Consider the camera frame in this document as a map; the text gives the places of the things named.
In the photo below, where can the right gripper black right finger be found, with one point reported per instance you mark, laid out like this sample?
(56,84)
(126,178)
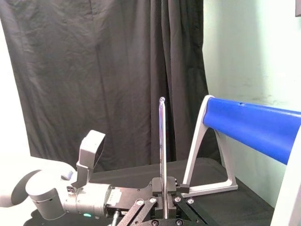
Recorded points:
(183,207)

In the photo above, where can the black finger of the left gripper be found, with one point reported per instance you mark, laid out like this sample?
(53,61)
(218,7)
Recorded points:
(184,188)

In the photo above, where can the black table cloth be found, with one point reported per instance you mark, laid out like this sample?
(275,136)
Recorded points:
(235,207)

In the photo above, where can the blue and white test tube rack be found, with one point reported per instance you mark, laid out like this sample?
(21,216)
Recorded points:
(249,127)

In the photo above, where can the clear glass thermometer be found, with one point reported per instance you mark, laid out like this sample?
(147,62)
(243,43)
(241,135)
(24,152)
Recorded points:
(162,141)

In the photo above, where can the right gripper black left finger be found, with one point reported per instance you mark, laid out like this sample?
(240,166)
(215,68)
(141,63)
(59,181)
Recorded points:
(145,207)

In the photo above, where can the black curtain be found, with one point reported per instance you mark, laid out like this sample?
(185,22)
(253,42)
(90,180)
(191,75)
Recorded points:
(94,70)

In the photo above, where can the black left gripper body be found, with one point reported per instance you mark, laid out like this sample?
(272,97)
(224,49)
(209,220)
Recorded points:
(129,194)

